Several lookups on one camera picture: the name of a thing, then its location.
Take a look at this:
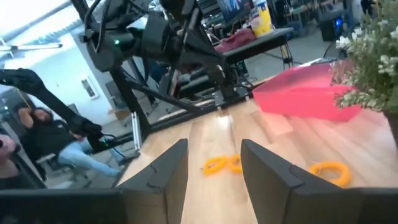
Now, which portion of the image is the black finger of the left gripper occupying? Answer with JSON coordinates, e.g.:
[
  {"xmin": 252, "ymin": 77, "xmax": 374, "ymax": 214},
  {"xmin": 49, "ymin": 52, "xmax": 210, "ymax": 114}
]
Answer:
[{"xmin": 183, "ymin": 30, "xmax": 238, "ymax": 98}]

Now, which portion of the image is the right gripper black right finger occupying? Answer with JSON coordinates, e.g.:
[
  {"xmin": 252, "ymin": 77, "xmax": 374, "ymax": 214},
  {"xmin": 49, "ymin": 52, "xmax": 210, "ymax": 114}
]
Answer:
[{"xmin": 240, "ymin": 138, "xmax": 355, "ymax": 224}]

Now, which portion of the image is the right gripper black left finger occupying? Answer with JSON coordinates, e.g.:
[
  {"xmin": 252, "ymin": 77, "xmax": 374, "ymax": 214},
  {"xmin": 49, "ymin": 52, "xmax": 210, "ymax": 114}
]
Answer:
[{"xmin": 119, "ymin": 138, "xmax": 190, "ymax": 224}]

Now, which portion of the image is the grey side desk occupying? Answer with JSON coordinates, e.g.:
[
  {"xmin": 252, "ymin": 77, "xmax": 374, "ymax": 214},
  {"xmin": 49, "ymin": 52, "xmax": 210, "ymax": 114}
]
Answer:
[{"xmin": 222, "ymin": 27, "xmax": 295, "ymax": 68}]

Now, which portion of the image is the computer monitor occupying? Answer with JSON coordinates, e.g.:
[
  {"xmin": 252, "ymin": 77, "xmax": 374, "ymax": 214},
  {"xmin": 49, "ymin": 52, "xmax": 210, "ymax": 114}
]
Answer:
[{"xmin": 217, "ymin": 0, "xmax": 254, "ymax": 22}]

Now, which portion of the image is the yellow wipes canister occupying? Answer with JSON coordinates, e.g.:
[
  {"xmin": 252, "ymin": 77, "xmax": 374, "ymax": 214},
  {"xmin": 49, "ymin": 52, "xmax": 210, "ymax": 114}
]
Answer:
[{"xmin": 248, "ymin": 0, "xmax": 274, "ymax": 37}]

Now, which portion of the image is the red translucent plastic bin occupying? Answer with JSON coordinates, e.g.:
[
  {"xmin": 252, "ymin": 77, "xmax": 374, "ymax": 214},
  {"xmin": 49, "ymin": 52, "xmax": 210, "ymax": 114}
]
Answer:
[{"xmin": 252, "ymin": 60, "xmax": 363, "ymax": 122}]

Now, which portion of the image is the person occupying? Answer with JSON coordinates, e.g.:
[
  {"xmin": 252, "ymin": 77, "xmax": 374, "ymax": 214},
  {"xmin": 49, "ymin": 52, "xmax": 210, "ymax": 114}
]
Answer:
[
  {"xmin": 0, "ymin": 133, "xmax": 19, "ymax": 187},
  {"xmin": 12, "ymin": 105, "xmax": 125, "ymax": 181}
]

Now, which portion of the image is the black computer tower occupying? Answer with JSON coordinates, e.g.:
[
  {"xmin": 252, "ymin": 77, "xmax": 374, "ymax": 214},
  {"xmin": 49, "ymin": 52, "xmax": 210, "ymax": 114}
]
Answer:
[{"xmin": 317, "ymin": 11, "xmax": 346, "ymax": 43}]

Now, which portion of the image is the artificial potted plant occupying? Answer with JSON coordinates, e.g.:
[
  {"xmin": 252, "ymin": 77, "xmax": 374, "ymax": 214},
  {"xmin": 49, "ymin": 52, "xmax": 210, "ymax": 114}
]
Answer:
[{"xmin": 331, "ymin": 0, "xmax": 398, "ymax": 147}]

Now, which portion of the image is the black aluminium table frame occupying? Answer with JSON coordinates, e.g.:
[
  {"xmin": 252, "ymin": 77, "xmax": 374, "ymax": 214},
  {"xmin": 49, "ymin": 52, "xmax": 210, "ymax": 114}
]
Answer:
[{"xmin": 105, "ymin": 67, "xmax": 256, "ymax": 150}]

